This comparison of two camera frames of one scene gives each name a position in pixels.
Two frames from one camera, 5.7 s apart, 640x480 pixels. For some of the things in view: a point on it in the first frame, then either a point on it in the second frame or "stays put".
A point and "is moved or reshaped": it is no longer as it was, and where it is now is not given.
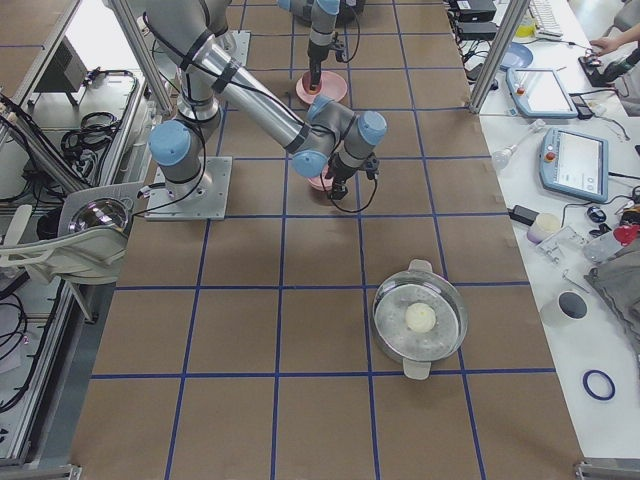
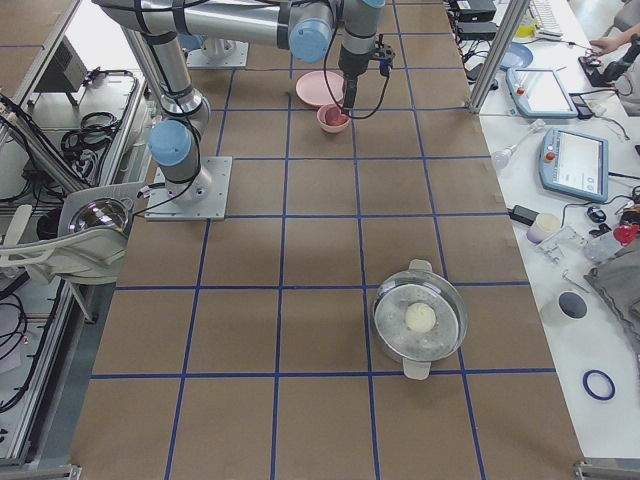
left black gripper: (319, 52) to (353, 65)
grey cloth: (618, 276) stays put
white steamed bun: (420, 317) stays put
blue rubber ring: (593, 393) stays put
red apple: (311, 91) is moved or reshaped
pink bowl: (321, 182) is moved or reshaped
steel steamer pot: (418, 316) stays put
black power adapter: (522, 214) stays put
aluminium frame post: (507, 29) stays put
